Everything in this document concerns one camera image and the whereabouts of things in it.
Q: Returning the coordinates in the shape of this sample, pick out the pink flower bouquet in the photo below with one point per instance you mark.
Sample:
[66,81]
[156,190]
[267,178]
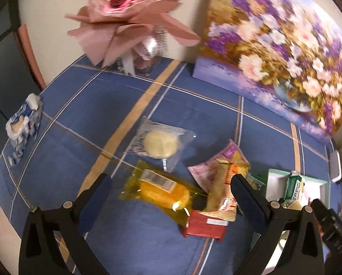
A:
[130,32]

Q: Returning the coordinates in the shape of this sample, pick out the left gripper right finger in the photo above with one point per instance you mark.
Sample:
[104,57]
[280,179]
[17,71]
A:
[303,252]

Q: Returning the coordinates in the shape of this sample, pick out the beige orange snack packet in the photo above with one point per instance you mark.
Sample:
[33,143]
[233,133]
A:
[221,203]

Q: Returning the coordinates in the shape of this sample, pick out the green white cracker packet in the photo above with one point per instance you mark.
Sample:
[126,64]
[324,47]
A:
[294,187]

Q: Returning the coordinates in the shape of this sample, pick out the clear-wrapped white round pastry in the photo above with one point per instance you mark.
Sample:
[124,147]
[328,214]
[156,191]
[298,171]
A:
[161,142]

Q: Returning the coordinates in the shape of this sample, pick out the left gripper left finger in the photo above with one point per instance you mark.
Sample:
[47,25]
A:
[39,251]

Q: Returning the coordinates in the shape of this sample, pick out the crumpled blue white wrapper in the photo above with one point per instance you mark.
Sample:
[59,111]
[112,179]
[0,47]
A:
[23,125]

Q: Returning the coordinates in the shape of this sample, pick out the green-edged clear round cookie pack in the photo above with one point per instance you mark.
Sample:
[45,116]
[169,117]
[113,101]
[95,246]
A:
[255,182]

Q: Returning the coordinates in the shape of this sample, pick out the blue plaid tablecloth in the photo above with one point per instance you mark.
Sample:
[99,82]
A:
[99,121]

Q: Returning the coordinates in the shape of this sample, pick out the white rectangular device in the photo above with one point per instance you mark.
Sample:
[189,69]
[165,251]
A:
[335,167]

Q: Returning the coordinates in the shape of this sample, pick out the red rectangular snack bar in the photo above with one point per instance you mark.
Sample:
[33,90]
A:
[200,225]

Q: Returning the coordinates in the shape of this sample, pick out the yellow cake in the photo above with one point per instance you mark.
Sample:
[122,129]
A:
[175,197]

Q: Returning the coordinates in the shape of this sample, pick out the pink snack packet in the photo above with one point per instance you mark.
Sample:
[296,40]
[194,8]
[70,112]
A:
[205,172]

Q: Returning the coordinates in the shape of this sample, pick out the cream jelly cup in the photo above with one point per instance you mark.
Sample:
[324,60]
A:
[293,205]

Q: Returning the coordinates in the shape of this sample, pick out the white teal-rimmed tray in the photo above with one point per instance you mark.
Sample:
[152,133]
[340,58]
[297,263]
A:
[314,188]

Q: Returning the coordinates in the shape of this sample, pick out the floral canvas painting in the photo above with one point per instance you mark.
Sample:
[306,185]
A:
[285,55]

